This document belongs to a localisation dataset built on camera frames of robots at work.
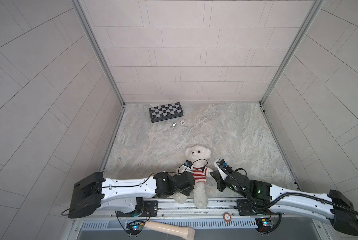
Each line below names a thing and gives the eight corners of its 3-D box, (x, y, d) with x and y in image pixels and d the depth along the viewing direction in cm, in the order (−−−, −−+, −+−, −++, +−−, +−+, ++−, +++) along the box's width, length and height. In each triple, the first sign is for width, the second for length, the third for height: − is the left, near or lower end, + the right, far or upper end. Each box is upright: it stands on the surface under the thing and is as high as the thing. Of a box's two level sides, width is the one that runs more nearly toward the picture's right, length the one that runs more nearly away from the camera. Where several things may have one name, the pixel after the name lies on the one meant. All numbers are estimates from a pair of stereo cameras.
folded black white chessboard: (151, 123, 106) (150, 120, 103) (149, 110, 114) (148, 107, 111) (183, 116, 110) (183, 113, 107) (179, 104, 118) (179, 101, 115)
